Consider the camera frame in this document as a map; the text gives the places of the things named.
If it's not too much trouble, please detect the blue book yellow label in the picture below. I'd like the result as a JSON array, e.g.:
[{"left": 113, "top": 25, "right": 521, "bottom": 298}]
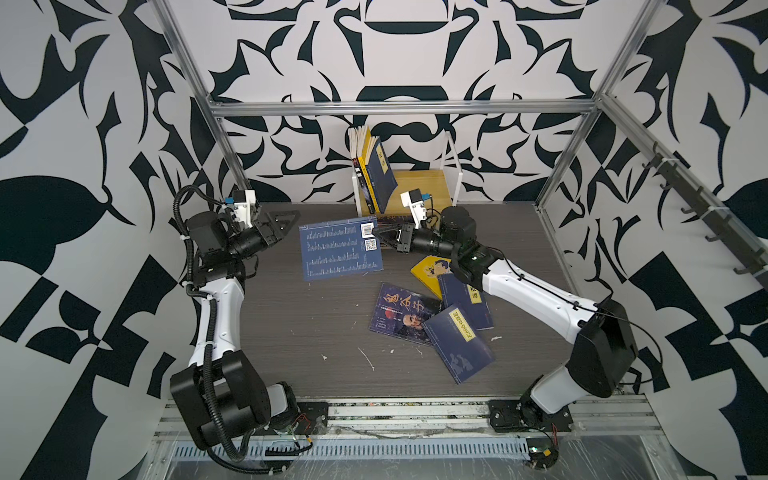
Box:
[
  {"left": 437, "top": 274, "right": 494, "bottom": 330},
  {"left": 422, "top": 305, "right": 495, "bottom": 384},
  {"left": 365, "top": 136, "right": 398, "bottom": 213}
]

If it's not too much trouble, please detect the large yellow book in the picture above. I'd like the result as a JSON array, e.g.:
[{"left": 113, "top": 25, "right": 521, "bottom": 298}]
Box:
[{"left": 357, "top": 125, "right": 381, "bottom": 214}]

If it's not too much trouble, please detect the small green-lit electronics box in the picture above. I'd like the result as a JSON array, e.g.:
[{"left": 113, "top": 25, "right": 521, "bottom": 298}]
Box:
[{"left": 526, "top": 437, "right": 559, "bottom": 471}]

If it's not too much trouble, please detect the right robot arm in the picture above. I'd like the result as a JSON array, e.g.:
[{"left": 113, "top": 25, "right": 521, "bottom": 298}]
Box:
[{"left": 372, "top": 207, "right": 638, "bottom": 430}]

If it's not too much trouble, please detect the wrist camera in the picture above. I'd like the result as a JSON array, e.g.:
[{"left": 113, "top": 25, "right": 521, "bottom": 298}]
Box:
[
  {"left": 400, "top": 189, "right": 432, "bottom": 228},
  {"left": 224, "top": 189, "right": 259, "bottom": 230}
]

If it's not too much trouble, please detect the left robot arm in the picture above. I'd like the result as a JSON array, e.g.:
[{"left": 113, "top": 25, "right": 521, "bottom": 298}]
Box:
[{"left": 170, "top": 185, "right": 300, "bottom": 475}]

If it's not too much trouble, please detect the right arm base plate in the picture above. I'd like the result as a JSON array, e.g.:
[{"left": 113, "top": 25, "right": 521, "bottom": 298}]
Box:
[{"left": 487, "top": 398, "right": 573, "bottom": 434}]

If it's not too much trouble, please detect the purple portrait book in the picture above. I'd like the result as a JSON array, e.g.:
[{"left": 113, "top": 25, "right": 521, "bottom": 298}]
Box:
[{"left": 369, "top": 283, "right": 442, "bottom": 345}]

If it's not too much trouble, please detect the wall hook rail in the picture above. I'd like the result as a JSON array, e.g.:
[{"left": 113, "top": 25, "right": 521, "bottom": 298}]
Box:
[{"left": 641, "top": 141, "right": 768, "bottom": 290}]

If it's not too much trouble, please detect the black cable left base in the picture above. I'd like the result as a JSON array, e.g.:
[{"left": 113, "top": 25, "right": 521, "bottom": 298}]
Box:
[{"left": 209, "top": 435, "right": 314, "bottom": 476}]

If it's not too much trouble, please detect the small yellow cartoon book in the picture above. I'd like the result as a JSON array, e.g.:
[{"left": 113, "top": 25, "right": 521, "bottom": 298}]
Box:
[{"left": 410, "top": 255, "right": 451, "bottom": 299}]

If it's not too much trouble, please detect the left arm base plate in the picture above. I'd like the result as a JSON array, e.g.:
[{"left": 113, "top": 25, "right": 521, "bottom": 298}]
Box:
[{"left": 270, "top": 401, "right": 330, "bottom": 436}]

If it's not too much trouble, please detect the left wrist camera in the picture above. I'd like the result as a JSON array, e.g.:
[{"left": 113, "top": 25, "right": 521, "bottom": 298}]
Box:
[{"left": 224, "top": 189, "right": 259, "bottom": 230}]

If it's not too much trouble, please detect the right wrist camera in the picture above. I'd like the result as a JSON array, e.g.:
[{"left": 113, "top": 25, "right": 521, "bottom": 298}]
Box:
[{"left": 400, "top": 189, "right": 432, "bottom": 228}]

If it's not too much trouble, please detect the wooden white-framed bookshelf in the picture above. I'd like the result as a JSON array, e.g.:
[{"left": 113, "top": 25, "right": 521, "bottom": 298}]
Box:
[{"left": 350, "top": 125, "right": 464, "bottom": 218}]

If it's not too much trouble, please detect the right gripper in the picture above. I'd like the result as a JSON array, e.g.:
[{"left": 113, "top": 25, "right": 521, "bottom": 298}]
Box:
[{"left": 377, "top": 223, "right": 466, "bottom": 264}]

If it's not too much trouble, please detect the aluminium front rail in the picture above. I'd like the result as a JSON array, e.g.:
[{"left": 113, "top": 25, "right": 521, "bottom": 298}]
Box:
[{"left": 143, "top": 393, "right": 679, "bottom": 463}]

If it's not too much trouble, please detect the black standing book on shelf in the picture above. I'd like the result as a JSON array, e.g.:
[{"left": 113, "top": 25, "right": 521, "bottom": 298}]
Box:
[{"left": 348, "top": 127, "right": 375, "bottom": 215}]

